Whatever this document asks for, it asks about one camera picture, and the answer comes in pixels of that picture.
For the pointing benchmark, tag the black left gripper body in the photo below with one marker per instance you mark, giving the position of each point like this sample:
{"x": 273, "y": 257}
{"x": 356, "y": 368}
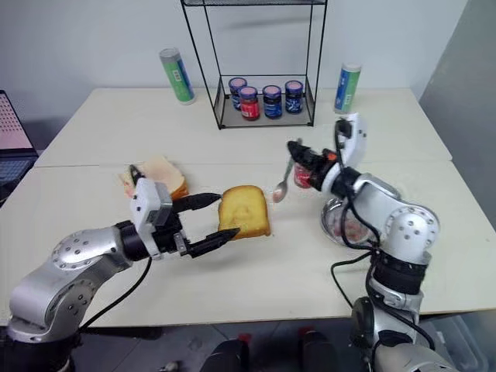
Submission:
{"x": 168, "y": 232}

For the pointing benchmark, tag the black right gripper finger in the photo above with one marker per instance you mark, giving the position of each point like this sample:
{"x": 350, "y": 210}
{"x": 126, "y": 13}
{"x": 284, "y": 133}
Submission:
{"x": 303, "y": 159}
{"x": 299, "y": 147}

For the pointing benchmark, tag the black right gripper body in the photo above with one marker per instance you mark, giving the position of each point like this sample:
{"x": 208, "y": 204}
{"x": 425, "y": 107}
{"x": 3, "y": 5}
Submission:
{"x": 319, "y": 166}

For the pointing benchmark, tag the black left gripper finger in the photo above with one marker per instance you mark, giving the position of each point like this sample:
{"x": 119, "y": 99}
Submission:
{"x": 211, "y": 244}
{"x": 195, "y": 200}

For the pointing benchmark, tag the metal spoon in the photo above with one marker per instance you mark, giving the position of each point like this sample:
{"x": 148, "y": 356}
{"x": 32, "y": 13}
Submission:
{"x": 280, "y": 192}

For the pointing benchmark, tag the toast sandwich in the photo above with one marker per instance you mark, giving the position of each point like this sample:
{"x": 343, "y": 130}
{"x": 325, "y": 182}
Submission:
{"x": 244, "y": 211}

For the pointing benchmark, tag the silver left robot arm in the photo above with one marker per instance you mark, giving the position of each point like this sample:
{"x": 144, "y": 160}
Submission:
{"x": 77, "y": 255}

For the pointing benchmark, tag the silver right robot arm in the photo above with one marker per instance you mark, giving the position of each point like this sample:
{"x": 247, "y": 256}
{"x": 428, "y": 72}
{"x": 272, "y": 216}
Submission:
{"x": 410, "y": 228}

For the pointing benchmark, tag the open red label jam jar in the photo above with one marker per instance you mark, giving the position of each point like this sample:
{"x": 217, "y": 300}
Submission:
{"x": 303, "y": 178}

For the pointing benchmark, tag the blue label jam jar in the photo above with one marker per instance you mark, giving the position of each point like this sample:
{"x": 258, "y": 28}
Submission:
{"x": 272, "y": 104}
{"x": 235, "y": 91}
{"x": 294, "y": 98}

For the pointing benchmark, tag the pale pink bread slice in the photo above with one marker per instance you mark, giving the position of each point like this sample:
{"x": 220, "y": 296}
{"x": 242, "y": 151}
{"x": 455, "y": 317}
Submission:
{"x": 159, "y": 168}

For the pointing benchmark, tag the red label lidded jam jar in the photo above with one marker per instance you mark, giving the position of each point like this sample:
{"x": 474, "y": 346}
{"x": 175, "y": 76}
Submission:
{"x": 249, "y": 106}

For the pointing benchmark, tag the round metal plate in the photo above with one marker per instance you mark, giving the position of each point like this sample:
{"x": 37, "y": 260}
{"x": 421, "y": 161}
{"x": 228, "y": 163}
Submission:
{"x": 333, "y": 221}

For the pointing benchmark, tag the green blue label cylinder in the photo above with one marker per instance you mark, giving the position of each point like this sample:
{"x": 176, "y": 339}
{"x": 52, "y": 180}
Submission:
{"x": 346, "y": 91}
{"x": 178, "y": 77}

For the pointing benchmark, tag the black table base bar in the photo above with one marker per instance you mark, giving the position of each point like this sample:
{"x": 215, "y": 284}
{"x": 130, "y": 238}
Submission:
{"x": 124, "y": 334}

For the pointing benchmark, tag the dark rounded shape red top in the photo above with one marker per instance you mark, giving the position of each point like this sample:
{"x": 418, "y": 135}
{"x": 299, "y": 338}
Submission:
{"x": 230, "y": 354}
{"x": 317, "y": 350}

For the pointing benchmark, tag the laptop with pink screen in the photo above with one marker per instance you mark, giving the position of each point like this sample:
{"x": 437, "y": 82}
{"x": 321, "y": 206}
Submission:
{"x": 11, "y": 124}

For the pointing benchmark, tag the translucent grey plastic bin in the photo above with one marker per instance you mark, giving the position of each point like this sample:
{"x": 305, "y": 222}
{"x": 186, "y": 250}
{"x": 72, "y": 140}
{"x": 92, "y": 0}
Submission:
{"x": 465, "y": 341}

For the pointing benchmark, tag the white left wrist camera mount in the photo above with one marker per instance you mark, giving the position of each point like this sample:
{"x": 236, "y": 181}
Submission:
{"x": 143, "y": 205}

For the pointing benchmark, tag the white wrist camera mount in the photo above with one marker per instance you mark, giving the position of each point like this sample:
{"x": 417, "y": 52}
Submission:
{"x": 358, "y": 143}
{"x": 143, "y": 205}

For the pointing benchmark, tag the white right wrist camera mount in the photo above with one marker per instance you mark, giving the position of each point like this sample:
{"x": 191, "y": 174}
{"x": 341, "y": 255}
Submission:
{"x": 358, "y": 143}

